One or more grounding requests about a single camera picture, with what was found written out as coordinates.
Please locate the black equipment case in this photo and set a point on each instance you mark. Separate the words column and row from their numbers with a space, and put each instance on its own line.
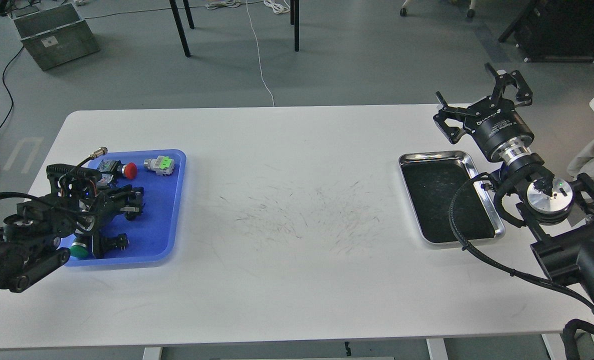
column 554, row 31

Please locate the grey green connector part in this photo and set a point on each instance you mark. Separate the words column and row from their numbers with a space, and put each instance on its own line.
column 161, row 165

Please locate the silver metal tray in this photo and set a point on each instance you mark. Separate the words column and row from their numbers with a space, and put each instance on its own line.
column 431, row 180

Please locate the black table leg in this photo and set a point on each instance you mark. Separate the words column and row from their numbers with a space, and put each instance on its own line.
column 188, row 14
column 295, row 22
column 180, row 29

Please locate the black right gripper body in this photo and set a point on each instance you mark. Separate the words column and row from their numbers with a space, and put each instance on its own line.
column 495, row 127

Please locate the black table leg right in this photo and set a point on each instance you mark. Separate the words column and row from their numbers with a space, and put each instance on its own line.
column 295, row 22

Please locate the blue plastic tray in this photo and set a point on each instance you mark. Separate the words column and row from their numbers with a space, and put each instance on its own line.
column 151, row 236

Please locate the red push button switch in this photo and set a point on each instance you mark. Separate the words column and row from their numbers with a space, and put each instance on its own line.
column 112, row 170

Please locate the grey storage crate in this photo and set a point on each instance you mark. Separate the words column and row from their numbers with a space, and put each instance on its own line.
column 55, row 36

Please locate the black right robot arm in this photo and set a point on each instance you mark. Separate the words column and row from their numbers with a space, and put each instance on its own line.
column 558, row 213

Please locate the black table leg rear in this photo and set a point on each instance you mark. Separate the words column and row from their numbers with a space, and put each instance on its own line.
column 188, row 14

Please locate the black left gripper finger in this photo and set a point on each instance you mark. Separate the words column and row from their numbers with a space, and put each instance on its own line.
column 131, row 198
column 131, row 212

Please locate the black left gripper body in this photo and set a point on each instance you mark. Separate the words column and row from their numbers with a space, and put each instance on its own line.
column 99, row 213

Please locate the black table leg front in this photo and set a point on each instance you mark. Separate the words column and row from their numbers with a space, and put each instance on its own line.
column 180, row 29

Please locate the green push button switch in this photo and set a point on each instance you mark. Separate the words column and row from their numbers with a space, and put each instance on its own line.
column 81, row 247

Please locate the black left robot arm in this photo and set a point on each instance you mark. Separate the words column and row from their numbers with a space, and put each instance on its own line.
column 46, row 231

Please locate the black switch block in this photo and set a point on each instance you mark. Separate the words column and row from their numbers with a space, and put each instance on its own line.
column 101, row 245

